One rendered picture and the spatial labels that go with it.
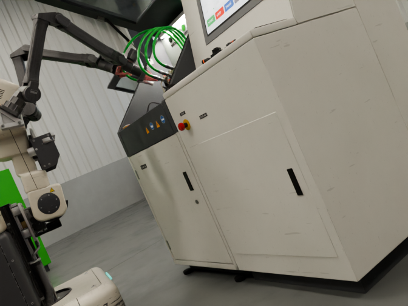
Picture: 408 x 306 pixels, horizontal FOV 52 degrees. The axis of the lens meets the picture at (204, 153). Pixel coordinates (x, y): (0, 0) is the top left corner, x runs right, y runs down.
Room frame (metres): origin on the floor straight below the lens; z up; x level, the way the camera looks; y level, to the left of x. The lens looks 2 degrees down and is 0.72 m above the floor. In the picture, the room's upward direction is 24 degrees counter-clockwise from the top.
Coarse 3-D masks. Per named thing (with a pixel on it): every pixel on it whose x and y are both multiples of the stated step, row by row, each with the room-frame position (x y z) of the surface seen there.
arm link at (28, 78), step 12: (48, 12) 1.98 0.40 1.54; (36, 24) 1.96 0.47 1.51; (48, 24) 1.99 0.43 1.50; (60, 24) 2.03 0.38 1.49; (36, 36) 1.97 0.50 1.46; (36, 48) 1.97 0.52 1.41; (36, 60) 1.98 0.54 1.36; (36, 72) 1.98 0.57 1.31; (24, 84) 2.01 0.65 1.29; (36, 84) 1.96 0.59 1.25; (24, 96) 1.94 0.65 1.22; (36, 96) 1.97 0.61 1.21
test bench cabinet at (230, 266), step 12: (132, 168) 2.55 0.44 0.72; (192, 168) 1.97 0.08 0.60; (144, 192) 2.53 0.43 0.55; (204, 192) 1.96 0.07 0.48; (228, 252) 1.98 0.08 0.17; (180, 264) 2.49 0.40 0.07; (192, 264) 2.35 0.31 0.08; (204, 264) 2.23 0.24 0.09; (216, 264) 2.12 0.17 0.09; (228, 264) 2.02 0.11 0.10; (240, 276) 2.02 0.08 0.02
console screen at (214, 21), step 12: (204, 0) 1.94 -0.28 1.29; (216, 0) 1.86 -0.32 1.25; (228, 0) 1.78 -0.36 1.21; (240, 0) 1.72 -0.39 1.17; (252, 0) 1.66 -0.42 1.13; (204, 12) 1.95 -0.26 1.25; (216, 12) 1.87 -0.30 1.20; (228, 12) 1.79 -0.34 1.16; (240, 12) 1.73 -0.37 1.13; (204, 24) 1.97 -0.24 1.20; (216, 24) 1.88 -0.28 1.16; (228, 24) 1.80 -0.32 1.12; (204, 36) 1.98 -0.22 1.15; (216, 36) 1.89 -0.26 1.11
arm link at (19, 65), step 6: (12, 54) 2.45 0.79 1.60; (18, 54) 2.45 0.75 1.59; (24, 54) 2.45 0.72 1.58; (12, 60) 2.44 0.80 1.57; (18, 60) 2.44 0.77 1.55; (24, 60) 2.51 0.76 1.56; (18, 66) 2.44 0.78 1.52; (24, 66) 2.45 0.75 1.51; (18, 72) 2.42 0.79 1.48; (24, 72) 2.43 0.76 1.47; (18, 78) 2.41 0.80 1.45; (24, 108) 2.33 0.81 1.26; (30, 108) 2.33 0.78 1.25; (36, 108) 2.34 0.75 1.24; (24, 114) 2.32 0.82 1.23; (30, 114) 2.32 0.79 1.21
